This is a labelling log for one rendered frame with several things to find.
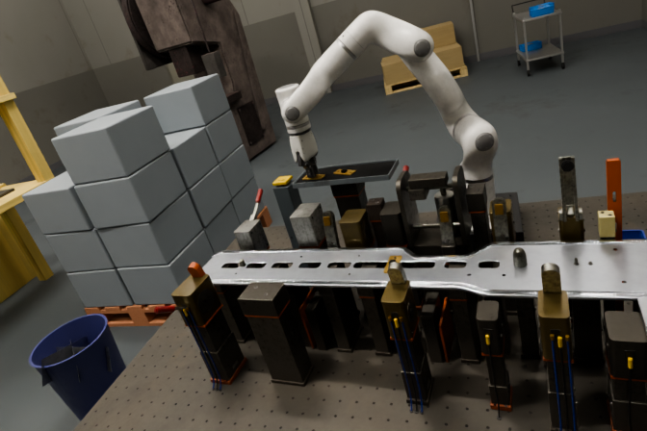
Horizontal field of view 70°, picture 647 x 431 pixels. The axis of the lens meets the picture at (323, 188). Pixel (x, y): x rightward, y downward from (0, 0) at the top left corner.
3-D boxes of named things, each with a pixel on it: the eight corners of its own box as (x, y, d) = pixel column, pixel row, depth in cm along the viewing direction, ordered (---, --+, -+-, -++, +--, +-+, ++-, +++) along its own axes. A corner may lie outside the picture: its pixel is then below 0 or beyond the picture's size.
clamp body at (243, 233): (263, 311, 182) (232, 232, 168) (276, 291, 192) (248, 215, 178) (279, 312, 179) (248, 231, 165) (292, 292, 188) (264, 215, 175)
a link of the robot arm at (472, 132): (485, 167, 179) (479, 108, 170) (506, 185, 162) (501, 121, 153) (455, 174, 179) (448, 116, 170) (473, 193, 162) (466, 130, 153)
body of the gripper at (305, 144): (297, 124, 167) (306, 152, 171) (282, 135, 160) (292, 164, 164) (315, 122, 163) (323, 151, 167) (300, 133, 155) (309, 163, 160)
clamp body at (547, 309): (550, 445, 105) (536, 326, 92) (548, 402, 115) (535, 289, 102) (582, 450, 102) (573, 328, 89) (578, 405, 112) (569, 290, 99)
